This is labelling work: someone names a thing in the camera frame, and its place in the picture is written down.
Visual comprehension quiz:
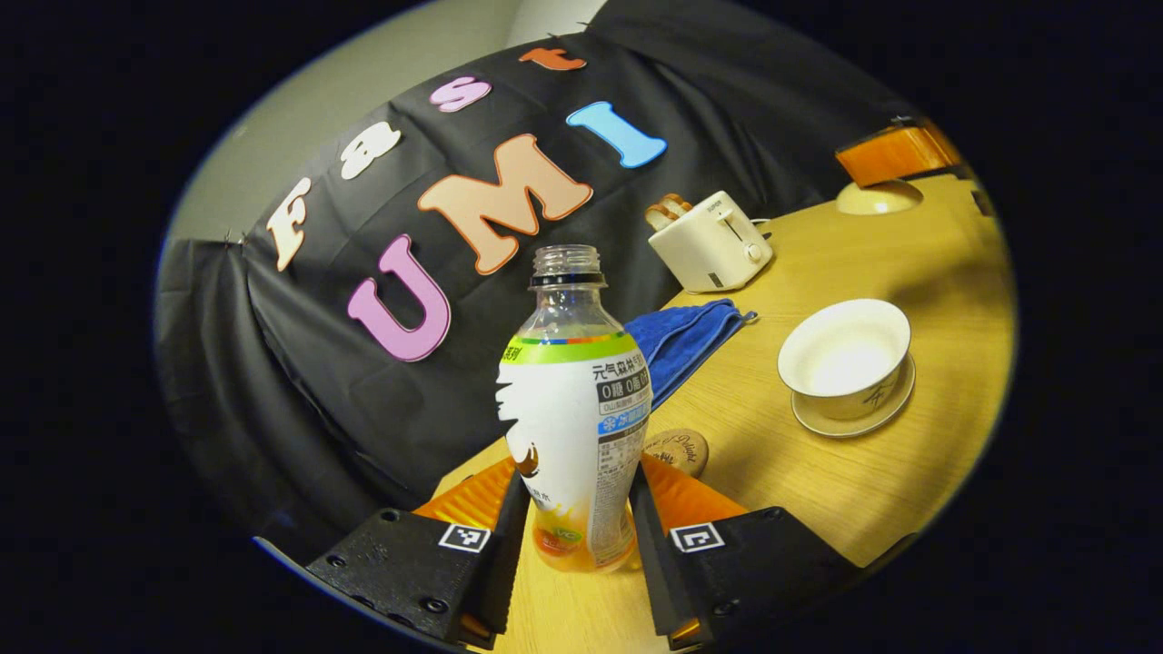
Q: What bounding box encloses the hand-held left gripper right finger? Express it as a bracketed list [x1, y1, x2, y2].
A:
[627, 452, 864, 650]

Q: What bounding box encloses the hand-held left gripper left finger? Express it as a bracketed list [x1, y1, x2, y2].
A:
[304, 454, 532, 650]

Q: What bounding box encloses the cream teacup lid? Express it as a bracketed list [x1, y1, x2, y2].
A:
[836, 179, 926, 216]

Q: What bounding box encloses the round wooden coaster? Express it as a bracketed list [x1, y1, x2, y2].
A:
[641, 429, 710, 480]

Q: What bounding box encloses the clear water bottle white label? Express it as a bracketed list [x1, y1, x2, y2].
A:
[495, 243, 653, 573]

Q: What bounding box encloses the white teacup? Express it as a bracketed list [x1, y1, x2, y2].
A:
[778, 298, 912, 421]

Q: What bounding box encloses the white toaster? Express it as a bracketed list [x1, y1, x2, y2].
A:
[647, 191, 775, 293]

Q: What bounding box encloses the blue towel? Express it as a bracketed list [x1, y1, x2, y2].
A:
[625, 298, 758, 410]

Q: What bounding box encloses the white saucer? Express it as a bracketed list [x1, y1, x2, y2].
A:
[790, 354, 917, 440]

